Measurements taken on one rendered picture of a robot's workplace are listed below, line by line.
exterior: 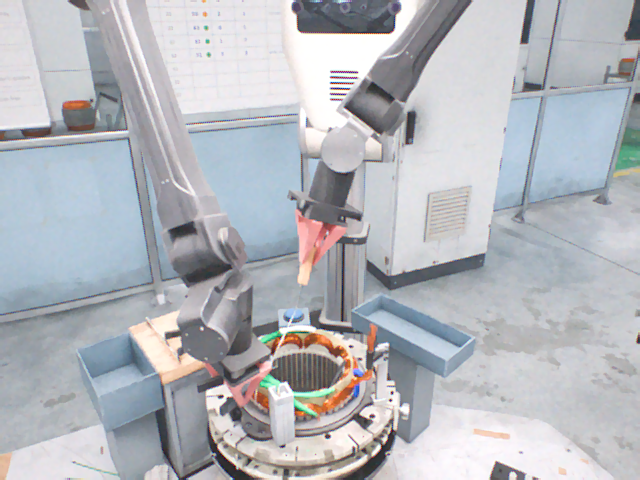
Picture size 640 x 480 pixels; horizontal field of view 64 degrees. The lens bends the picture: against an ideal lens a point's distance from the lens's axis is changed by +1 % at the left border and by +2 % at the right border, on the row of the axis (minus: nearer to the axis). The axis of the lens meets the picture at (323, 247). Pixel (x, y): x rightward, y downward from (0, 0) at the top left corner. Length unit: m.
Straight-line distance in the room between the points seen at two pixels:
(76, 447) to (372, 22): 1.11
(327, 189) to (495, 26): 2.58
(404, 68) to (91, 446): 1.05
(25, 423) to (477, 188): 2.76
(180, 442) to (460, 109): 2.50
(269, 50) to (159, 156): 2.42
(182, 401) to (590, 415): 2.02
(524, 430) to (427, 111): 2.04
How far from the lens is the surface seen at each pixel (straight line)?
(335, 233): 0.74
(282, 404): 0.75
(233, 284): 0.65
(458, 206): 3.36
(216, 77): 2.95
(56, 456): 1.35
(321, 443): 0.81
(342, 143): 0.65
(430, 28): 0.68
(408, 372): 1.13
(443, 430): 1.30
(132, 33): 0.68
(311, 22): 1.10
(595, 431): 2.64
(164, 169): 0.64
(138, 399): 1.04
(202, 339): 0.61
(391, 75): 0.70
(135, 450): 1.14
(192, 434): 1.15
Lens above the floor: 1.69
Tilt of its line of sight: 26 degrees down
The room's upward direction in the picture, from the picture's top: straight up
